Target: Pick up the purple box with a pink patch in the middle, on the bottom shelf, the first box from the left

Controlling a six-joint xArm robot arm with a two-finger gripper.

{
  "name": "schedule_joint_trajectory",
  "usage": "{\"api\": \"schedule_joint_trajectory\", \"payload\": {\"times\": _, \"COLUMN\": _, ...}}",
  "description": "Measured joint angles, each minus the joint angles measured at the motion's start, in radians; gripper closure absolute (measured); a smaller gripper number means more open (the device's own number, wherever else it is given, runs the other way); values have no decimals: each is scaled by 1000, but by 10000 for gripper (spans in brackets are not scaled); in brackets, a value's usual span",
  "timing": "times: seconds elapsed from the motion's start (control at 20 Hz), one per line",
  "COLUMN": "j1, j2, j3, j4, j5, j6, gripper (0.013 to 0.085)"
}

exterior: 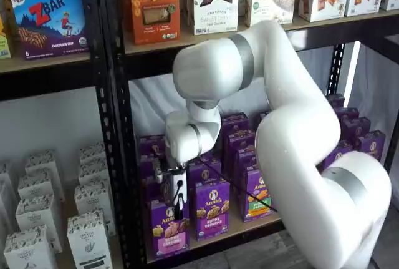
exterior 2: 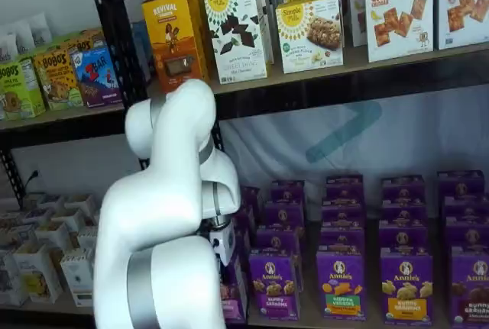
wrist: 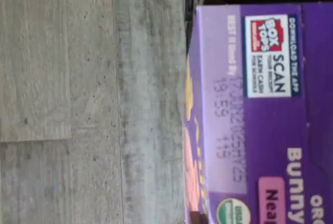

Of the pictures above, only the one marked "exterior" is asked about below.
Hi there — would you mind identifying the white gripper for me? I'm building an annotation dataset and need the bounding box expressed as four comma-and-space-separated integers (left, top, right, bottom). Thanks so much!
165, 169, 188, 222

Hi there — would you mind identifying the purple Annie's box pink patch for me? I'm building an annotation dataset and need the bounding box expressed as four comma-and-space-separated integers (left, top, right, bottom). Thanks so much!
148, 198, 191, 257

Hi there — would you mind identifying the purple Annie's box violet patch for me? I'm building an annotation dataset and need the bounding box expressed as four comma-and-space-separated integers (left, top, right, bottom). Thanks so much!
195, 181, 231, 242

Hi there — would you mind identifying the purple Annie's box green patch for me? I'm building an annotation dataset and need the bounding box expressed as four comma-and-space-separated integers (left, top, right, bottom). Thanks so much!
239, 166, 275, 223

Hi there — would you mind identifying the purple Annie's box brown patch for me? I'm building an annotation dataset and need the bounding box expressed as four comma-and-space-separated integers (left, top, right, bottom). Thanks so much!
317, 139, 355, 170

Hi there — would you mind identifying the orange snack box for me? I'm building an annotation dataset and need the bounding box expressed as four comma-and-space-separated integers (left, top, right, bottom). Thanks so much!
128, 0, 181, 46

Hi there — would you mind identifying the white Sweet Thins box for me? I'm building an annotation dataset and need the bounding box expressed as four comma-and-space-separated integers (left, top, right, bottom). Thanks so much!
186, 0, 240, 36

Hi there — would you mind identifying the blue Zbar snack box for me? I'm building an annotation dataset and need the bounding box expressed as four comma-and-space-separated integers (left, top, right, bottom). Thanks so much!
8, 0, 90, 61

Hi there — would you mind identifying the yellow brown snack box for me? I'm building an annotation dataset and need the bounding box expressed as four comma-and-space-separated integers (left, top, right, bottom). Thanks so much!
0, 12, 13, 61

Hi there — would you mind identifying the white patterned carton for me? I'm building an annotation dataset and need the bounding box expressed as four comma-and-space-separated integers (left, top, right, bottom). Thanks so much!
77, 158, 110, 188
78, 142, 107, 165
17, 171, 65, 203
24, 149, 57, 178
2, 224, 59, 269
66, 208, 113, 269
73, 181, 117, 237
14, 194, 64, 254
0, 159, 16, 188

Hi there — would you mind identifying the black metal shelving rack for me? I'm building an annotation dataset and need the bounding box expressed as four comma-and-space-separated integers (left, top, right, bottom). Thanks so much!
93, 0, 399, 269
0, 0, 132, 269

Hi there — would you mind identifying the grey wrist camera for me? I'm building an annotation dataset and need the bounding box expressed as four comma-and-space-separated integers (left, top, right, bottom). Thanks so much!
152, 158, 165, 185

